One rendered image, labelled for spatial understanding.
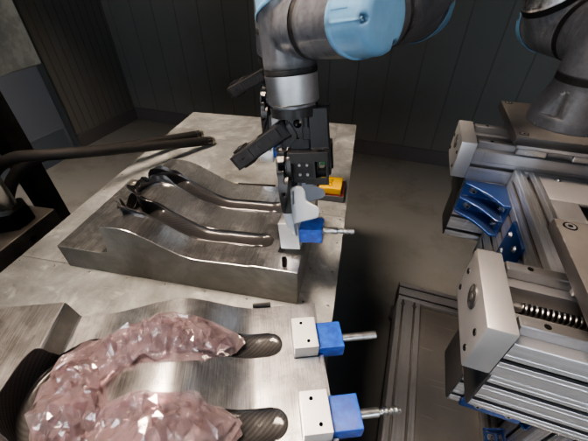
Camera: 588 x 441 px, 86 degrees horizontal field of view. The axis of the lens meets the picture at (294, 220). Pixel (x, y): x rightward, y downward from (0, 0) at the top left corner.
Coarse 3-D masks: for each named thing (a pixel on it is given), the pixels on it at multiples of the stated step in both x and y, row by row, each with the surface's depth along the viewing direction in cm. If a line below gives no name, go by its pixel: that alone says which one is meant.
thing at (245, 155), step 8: (280, 120) 48; (272, 128) 47; (280, 128) 47; (256, 136) 52; (264, 136) 48; (272, 136) 48; (280, 136) 48; (248, 144) 50; (256, 144) 49; (264, 144) 49; (272, 144) 49; (240, 152) 50; (248, 152) 50; (256, 152) 50; (264, 152) 50; (232, 160) 51; (240, 160) 51; (248, 160) 51; (240, 168) 52
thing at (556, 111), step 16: (560, 80) 63; (576, 80) 60; (544, 96) 66; (560, 96) 63; (576, 96) 61; (528, 112) 69; (544, 112) 66; (560, 112) 63; (576, 112) 62; (544, 128) 66; (560, 128) 64; (576, 128) 62
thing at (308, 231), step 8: (280, 224) 56; (304, 224) 57; (312, 224) 57; (320, 224) 57; (280, 232) 56; (288, 232) 56; (304, 232) 56; (312, 232) 55; (320, 232) 55; (328, 232) 57; (336, 232) 56; (344, 232) 56; (352, 232) 56; (280, 240) 57; (288, 240) 57; (296, 240) 57; (304, 240) 57; (312, 240) 56; (320, 240) 56; (296, 248) 58
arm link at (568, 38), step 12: (576, 12) 60; (564, 24) 62; (576, 24) 59; (552, 36) 64; (564, 36) 62; (576, 36) 59; (552, 48) 65; (564, 48) 62; (576, 48) 59; (564, 60) 62; (576, 60) 60; (564, 72) 62; (576, 72) 60
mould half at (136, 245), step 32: (128, 192) 79; (160, 192) 66; (224, 192) 74; (256, 192) 75; (96, 224) 70; (128, 224) 58; (160, 224) 61; (224, 224) 66; (256, 224) 66; (64, 256) 67; (96, 256) 64; (128, 256) 62; (160, 256) 60; (192, 256) 59; (224, 256) 59; (256, 256) 58; (288, 256) 58; (224, 288) 62; (256, 288) 60; (288, 288) 58
